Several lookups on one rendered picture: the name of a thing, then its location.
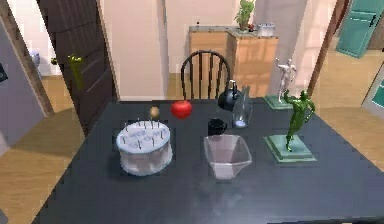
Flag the red apple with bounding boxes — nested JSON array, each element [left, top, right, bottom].
[[170, 99, 193, 120]]

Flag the black mug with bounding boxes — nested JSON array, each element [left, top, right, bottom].
[[207, 118, 228, 137]]

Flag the black spindle chair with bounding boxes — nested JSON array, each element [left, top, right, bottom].
[[180, 49, 232, 100]]

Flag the black kettle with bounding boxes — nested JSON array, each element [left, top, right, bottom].
[[217, 79, 242, 112]]

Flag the clear glass bottle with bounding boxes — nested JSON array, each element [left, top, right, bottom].
[[232, 85, 254, 129]]

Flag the clear glass square bowl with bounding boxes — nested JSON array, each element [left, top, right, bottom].
[[203, 134, 253, 181]]

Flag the white cake with candles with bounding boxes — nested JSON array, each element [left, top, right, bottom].
[[115, 117, 174, 177]]

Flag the wooden counter cabinet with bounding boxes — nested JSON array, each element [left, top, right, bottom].
[[188, 25, 279, 98]]

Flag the white figure statue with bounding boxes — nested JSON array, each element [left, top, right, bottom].
[[263, 57, 298, 111]]

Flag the dark grey table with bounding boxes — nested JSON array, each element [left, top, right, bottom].
[[31, 98, 384, 224]]

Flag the green figure statue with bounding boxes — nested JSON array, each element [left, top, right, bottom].
[[263, 89, 318, 164]]

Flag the grey metal pot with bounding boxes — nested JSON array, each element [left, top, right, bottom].
[[256, 22, 276, 38]]

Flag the green house plant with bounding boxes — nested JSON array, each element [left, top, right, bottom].
[[234, 0, 256, 32]]

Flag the dark brown room door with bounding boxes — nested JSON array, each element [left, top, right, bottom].
[[35, 0, 118, 137]]

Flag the grey room door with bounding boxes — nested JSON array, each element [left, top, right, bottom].
[[0, 14, 47, 158]]

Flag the framed teal picture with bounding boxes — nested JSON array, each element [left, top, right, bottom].
[[360, 61, 384, 120]]

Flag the teal room door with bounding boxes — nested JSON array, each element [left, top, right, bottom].
[[334, 0, 384, 60]]

